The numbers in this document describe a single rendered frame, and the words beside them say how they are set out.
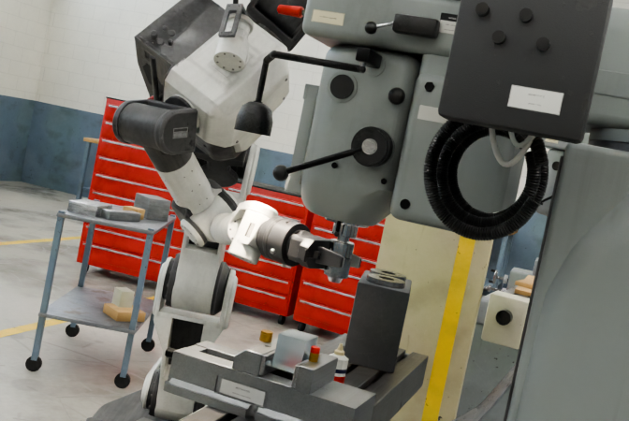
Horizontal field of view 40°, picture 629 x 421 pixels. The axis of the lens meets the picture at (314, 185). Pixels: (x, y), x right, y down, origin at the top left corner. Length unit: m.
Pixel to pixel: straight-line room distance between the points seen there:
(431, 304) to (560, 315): 2.00
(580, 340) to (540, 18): 0.50
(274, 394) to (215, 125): 0.67
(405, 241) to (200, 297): 1.32
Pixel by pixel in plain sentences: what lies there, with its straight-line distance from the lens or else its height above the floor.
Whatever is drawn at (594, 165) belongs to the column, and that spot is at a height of 1.49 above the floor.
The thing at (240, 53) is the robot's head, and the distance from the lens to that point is 1.81.
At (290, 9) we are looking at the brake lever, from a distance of 1.81.
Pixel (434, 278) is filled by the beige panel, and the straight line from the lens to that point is 3.36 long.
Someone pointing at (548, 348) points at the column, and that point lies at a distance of 1.41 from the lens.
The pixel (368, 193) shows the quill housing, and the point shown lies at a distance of 1.53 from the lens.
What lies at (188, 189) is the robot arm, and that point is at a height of 1.28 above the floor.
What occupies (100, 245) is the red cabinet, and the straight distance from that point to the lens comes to 7.23.
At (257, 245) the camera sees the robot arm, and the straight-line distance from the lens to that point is 1.75.
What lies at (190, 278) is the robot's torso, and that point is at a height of 1.04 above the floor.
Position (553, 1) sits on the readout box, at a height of 1.69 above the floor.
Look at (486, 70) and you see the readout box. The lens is 1.22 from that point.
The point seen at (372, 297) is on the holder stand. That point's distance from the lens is 1.96.
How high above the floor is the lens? 1.45
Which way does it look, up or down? 3 degrees down
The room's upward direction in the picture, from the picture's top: 11 degrees clockwise
